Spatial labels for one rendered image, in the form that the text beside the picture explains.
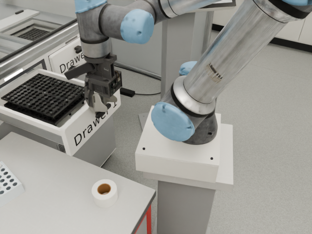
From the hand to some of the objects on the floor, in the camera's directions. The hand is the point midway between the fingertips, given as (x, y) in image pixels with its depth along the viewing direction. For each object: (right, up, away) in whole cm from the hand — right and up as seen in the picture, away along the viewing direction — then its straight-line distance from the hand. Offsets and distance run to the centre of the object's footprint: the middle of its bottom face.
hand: (99, 109), depth 91 cm
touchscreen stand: (+31, -15, +124) cm, 129 cm away
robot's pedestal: (+30, -71, +57) cm, 96 cm away
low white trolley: (-22, -92, +31) cm, 100 cm away
